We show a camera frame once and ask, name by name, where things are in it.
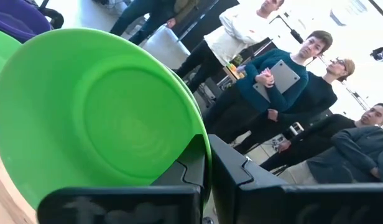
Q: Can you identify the green plastic mini bowl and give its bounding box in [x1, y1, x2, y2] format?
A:
[0, 27, 23, 83]
[0, 27, 213, 210]

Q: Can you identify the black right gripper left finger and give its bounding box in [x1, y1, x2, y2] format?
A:
[37, 133, 211, 224]

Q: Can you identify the black ceiling spotlight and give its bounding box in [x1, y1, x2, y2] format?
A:
[369, 44, 383, 63]

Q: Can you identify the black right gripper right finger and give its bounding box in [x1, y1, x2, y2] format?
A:
[208, 134, 383, 224]

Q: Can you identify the grey laptop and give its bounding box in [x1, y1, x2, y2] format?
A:
[252, 59, 302, 103]

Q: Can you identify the person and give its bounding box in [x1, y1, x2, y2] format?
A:
[277, 125, 383, 185]
[203, 29, 334, 141]
[234, 57, 356, 156]
[259, 103, 383, 172]
[175, 0, 286, 95]
[109, 0, 200, 46]

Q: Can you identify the purple plastic mini bowl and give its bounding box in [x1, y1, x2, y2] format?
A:
[0, 0, 52, 44]

